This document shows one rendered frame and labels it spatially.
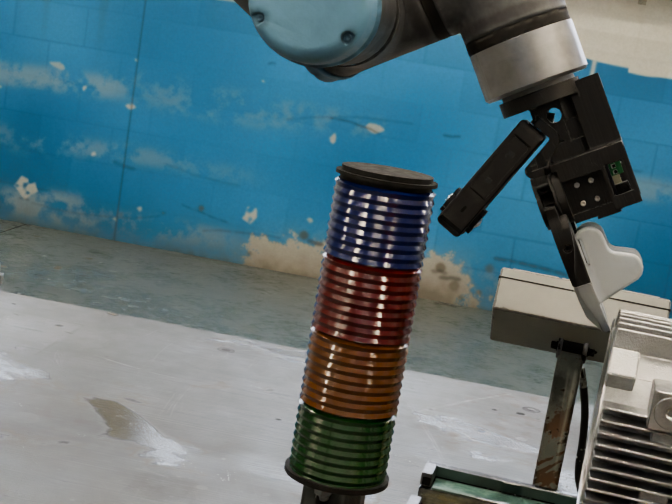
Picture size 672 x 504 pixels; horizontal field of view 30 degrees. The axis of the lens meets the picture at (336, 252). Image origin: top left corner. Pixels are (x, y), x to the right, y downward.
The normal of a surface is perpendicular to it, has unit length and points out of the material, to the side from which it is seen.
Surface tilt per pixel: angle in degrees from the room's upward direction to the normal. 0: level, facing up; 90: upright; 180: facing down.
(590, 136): 90
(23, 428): 0
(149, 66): 90
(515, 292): 50
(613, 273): 93
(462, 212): 88
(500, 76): 104
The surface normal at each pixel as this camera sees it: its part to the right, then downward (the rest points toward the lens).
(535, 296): -0.07, -0.52
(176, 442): 0.16, -0.97
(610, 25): -0.14, 0.15
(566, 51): 0.51, -0.14
